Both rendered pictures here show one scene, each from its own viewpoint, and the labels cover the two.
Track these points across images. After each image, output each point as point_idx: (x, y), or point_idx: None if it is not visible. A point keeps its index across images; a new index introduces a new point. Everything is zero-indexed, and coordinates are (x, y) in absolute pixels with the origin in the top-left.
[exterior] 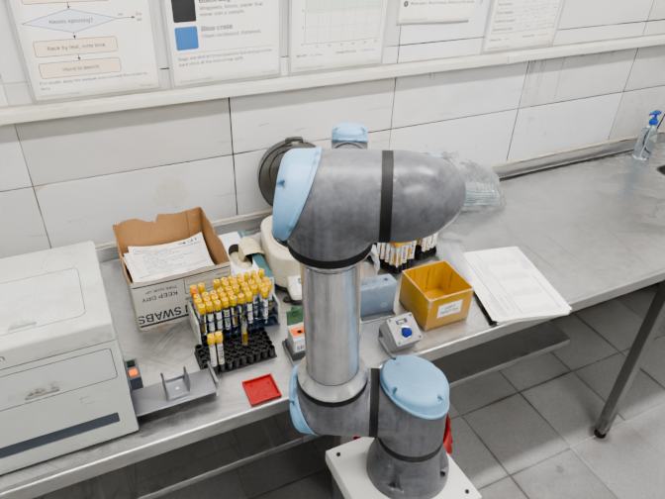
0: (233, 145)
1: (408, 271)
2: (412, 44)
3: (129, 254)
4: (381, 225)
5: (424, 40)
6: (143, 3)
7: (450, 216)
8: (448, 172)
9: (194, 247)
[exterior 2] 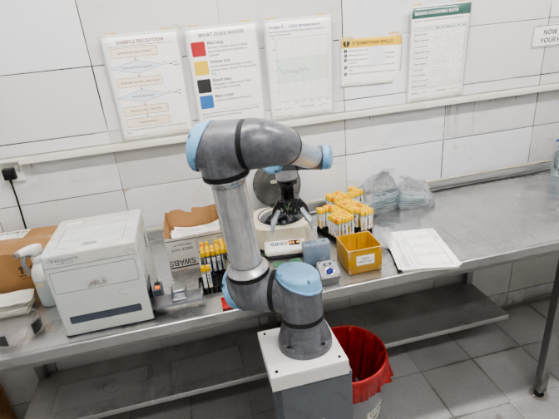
0: None
1: (340, 237)
2: (353, 99)
3: (174, 231)
4: (237, 154)
5: (361, 96)
6: (181, 84)
7: (279, 150)
8: (277, 127)
9: (212, 227)
